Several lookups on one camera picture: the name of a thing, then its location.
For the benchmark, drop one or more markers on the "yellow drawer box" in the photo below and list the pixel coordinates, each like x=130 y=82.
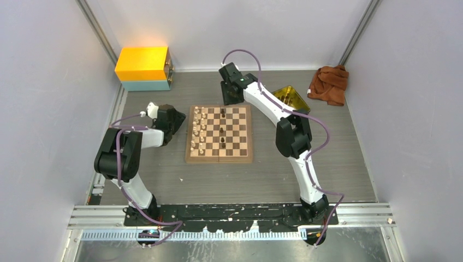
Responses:
x=144 y=64

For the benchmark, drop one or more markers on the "aluminium frame rail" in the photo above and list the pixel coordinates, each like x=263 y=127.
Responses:
x=106 y=223

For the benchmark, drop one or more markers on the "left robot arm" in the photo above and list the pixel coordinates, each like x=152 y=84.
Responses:
x=118 y=157

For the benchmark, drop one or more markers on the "wooden chess board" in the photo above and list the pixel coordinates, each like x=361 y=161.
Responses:
x=203 y=138

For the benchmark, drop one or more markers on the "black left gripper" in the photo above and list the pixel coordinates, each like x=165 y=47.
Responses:
x=179 y=118

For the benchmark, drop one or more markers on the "brown cloth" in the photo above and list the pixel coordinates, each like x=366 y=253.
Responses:
x=329 y=84

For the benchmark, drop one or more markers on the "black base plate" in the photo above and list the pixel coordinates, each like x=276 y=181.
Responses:
x=227 y=218

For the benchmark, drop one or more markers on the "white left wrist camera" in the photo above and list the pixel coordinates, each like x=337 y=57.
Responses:
x=152 y=110

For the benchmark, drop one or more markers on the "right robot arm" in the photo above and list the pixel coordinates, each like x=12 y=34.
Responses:
x=293 y=133

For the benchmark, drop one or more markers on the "teal drawer box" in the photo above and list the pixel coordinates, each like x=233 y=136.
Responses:
x=145 y=85

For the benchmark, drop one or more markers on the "yellow tin tray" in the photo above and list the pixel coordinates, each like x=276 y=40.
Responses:
x=289 y=96

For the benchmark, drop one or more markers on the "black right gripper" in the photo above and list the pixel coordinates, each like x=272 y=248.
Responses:
x=227 y=100

